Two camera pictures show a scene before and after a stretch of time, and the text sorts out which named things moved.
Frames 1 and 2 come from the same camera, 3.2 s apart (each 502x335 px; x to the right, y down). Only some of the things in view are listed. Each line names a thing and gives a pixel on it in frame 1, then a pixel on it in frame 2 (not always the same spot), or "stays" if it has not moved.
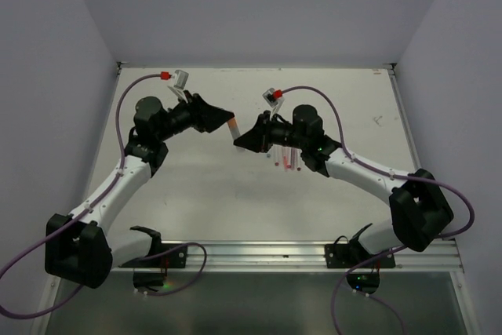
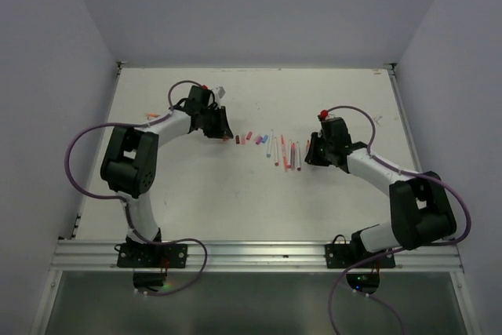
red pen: x=285 y=154 stays
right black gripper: x=258 y=139 to x=312 y=157
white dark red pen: x=299 y=154 stays
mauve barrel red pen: x=294 y=158 stays
